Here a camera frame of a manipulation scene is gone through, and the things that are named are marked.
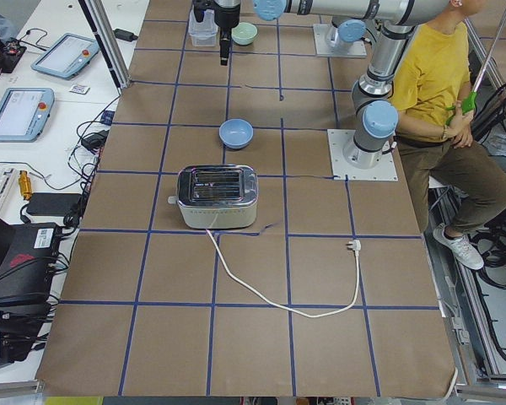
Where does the white sneaker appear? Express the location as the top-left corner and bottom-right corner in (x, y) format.
(433, 223), (484, 270)

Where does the blue bowl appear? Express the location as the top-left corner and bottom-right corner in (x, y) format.
(218, 118), (254, 149)

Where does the black power brick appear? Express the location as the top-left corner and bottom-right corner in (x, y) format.
(26, 192), (81, 216)

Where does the green bowl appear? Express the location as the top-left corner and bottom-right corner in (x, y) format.
(231, 22), (258, 46)

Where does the orange tool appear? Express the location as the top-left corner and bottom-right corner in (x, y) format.
(19, 170), (33, 201)

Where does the black power adapter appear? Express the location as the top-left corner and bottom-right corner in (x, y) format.
(113, 28), (138, 42)

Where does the silver toaster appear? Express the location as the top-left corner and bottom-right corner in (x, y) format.
(168, 165), (259, 230)

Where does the teach pendant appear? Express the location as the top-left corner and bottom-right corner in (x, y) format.
(30, 33), (100, 79)
(0, 88), (55, 143)

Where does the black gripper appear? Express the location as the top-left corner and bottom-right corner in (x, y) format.
(192, 0), (241, 66)

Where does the green handled tool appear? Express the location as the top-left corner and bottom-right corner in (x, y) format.
(446, 91), (477, 126)

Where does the near teach pendant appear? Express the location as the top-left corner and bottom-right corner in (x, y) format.
(0, 88), (55, 143)

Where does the small printed card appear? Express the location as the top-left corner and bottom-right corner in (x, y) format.
(69, 84), (89, 95)

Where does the white toaster power cord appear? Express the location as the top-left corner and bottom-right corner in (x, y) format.
(205, 227), (363, 319)

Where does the far teach pendant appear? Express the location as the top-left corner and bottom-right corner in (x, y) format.
(30, 33), (100, 79)

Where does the aluminium frame post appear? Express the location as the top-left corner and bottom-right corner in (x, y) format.
(78, 0), (131, 90)

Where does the person in yellow shirt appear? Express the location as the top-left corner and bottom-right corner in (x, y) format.
(390, 0), (506, 271)

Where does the clear plastic container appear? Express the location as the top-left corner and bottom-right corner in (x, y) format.
(188, 9), (218, 47)

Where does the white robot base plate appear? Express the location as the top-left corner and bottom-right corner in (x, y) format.
(327, 129), (398, 181)

